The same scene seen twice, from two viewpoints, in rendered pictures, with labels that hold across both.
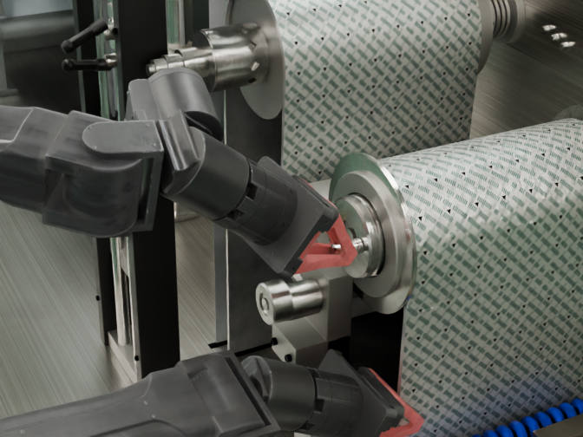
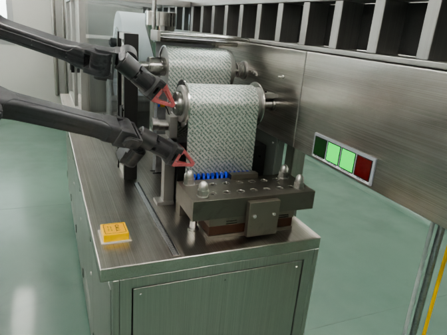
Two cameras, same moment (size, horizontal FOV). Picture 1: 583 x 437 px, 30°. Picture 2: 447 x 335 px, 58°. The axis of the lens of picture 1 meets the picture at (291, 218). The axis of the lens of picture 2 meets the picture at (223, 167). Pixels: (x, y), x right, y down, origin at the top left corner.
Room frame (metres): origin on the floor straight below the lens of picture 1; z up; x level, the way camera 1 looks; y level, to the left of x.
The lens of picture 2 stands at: (-0.41, -0.29, 1.48)
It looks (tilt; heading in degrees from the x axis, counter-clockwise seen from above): 19 degrees down; 3
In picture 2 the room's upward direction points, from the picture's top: 5 degrees clockwise
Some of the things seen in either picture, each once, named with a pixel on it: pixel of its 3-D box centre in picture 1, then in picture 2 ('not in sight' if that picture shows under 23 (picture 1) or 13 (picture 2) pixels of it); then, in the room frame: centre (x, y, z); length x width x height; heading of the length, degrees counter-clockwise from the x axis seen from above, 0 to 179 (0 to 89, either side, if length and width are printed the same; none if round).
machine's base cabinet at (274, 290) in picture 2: not in sight; (136, 212); (1.70, 0.32, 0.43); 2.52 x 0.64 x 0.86; 28
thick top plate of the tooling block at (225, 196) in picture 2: not in sight; (245, 195); (0.76, -0.30, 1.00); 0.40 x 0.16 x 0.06; 118
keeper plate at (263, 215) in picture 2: not in sight; (262, 217); (0.69, -0.35, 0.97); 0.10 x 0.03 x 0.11; 118
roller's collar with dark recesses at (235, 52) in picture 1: (230, 56); (156, 66); (1.06, 0.07, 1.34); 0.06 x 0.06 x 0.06; 28
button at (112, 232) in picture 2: not in sight; (114, 232); (0.60, 0.06, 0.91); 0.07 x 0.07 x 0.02; 28
